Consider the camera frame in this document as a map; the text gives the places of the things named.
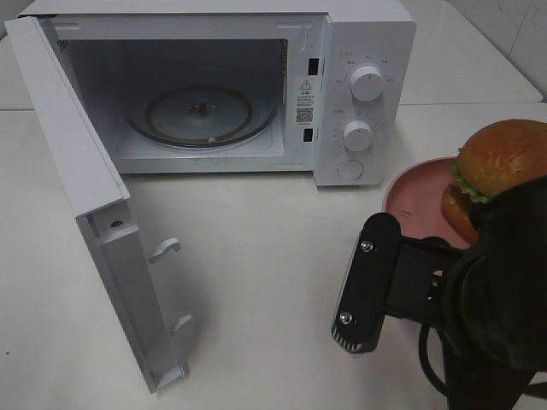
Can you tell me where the white round door button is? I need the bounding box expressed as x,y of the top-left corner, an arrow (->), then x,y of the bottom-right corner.
337,160 -> 363,181

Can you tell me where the pink round plate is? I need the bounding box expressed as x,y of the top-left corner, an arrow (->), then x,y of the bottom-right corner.
382,157 -> 469,249

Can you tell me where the white microwave door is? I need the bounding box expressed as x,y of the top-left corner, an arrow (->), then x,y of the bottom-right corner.
5,16 -> 185,393

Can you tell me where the burger with lettuce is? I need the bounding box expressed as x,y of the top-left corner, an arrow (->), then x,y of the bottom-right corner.
441,119 -> 546,244

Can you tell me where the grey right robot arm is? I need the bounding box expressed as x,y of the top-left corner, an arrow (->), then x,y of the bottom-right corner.
444,177 -> 546,409

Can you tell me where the white lower timer knob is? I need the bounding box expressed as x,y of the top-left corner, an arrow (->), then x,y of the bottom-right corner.
343,120 -> 373,152

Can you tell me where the glass microwave turntable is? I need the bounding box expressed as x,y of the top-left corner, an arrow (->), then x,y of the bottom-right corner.
126,85 -> 277,149

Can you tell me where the white warning label sticker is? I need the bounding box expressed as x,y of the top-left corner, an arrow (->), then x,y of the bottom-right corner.
293,76 -> 317,126

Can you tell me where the white microwave oven body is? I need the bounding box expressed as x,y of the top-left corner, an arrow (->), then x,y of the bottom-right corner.
19,1 -> 416,185

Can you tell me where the white upper power knob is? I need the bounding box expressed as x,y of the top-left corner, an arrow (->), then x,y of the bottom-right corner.
349,63 -> 385,102

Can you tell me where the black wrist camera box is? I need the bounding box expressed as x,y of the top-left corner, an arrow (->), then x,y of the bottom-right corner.
331,213 -> 464,354

